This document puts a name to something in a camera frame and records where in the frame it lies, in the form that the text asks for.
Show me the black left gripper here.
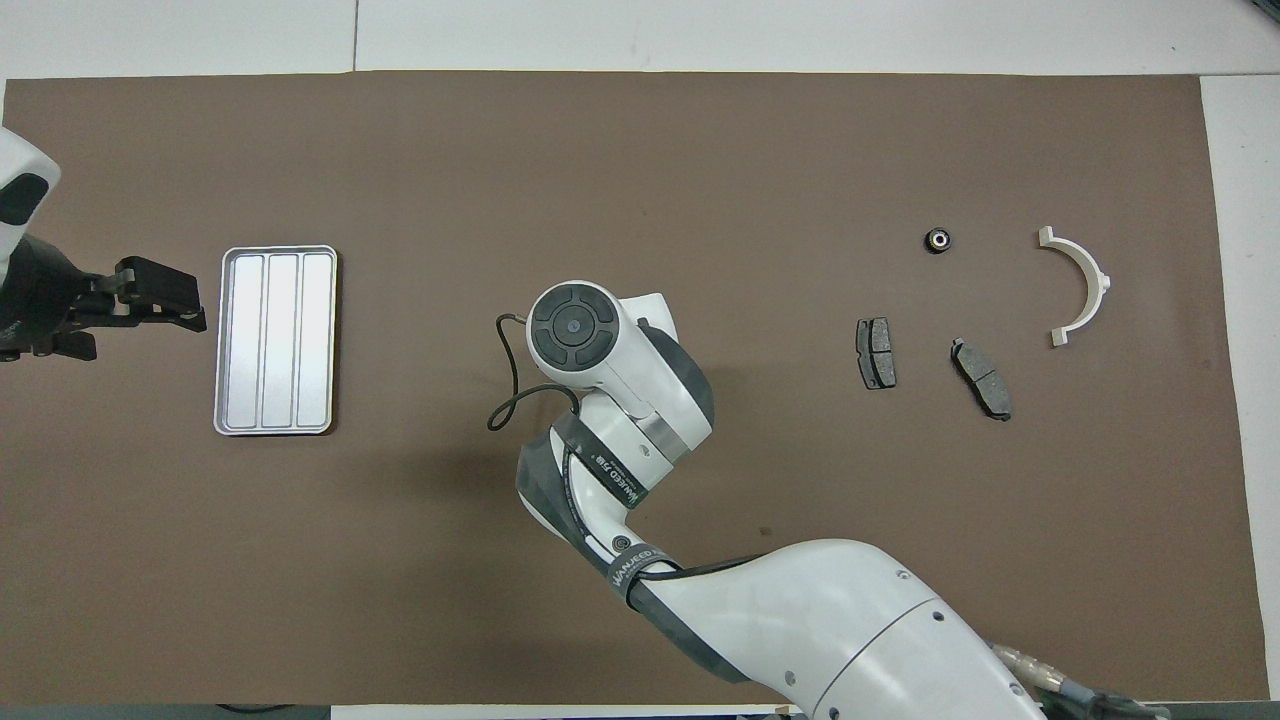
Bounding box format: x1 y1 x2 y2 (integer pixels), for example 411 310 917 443
0 235 209 363

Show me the silver metal tray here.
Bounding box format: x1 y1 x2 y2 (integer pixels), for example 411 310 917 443
213 245 339 437

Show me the brown table mat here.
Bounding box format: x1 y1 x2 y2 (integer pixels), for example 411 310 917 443
0 70 1271 707

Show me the rectangular grey brake pad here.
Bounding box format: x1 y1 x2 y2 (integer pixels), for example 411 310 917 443
856 317 898 391

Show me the curved grey brake pad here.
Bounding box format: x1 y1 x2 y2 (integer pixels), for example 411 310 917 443
949 337 1013 422

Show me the black velcro cable strap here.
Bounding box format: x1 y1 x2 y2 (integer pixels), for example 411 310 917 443
552 412 643 509
603 540 684 609

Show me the white semicircular bracket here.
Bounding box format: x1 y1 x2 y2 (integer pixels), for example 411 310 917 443
1037 226 1113 349

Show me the grey braided base cable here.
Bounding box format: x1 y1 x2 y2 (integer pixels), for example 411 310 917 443
985 640 1171 720

